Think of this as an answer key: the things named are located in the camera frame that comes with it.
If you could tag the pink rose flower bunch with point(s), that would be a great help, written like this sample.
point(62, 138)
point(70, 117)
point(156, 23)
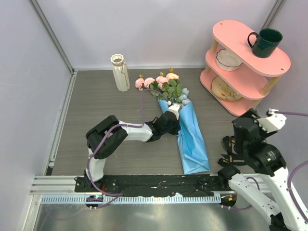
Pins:
point(164, 86)

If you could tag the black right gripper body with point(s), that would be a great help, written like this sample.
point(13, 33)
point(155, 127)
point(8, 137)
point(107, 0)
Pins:
point(250, 112)

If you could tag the pale blue hydrangea flowers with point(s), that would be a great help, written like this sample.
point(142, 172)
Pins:
point(183, 98)

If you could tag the dark green mug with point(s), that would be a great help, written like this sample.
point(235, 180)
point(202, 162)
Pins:
point(266, 42)

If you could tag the black gold-lettered ribbon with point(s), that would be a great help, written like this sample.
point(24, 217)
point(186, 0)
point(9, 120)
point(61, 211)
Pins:
point(231, 157)

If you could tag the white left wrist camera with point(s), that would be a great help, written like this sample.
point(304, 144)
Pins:
point(174, 108)

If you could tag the aluminium frame rail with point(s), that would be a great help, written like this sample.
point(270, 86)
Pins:
point(53, 185)

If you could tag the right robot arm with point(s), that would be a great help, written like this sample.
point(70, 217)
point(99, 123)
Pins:
point(284, 211)

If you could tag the floral yellow plate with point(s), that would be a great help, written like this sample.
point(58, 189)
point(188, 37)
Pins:
point(223, 91)

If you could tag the white scalloped bowl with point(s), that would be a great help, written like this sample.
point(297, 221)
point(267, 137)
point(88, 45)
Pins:
point(227, 61)

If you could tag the white ribbed ceramic vase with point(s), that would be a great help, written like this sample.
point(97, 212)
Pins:
point(120, 71)

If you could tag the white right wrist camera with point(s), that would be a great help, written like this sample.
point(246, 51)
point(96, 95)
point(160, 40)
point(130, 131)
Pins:
point(273, 122)

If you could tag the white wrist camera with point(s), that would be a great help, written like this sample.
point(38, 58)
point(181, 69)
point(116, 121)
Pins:
point(174, 108)
point(273, 122)

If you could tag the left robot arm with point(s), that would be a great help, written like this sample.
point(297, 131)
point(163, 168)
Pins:
point(106, 137)

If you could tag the pink three-tier shelf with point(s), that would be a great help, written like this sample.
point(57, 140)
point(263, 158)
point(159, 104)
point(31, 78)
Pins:
point(254, 78)

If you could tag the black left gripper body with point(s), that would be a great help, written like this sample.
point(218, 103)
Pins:
point(173, 129)

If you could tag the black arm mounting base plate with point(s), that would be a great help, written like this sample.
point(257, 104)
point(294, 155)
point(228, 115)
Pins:
point(153, 185)

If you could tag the blue wrapping paper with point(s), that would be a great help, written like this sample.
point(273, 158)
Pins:
point(191, 143)

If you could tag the slotted grey cable duct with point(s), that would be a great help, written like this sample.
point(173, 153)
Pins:
point(91, 199)

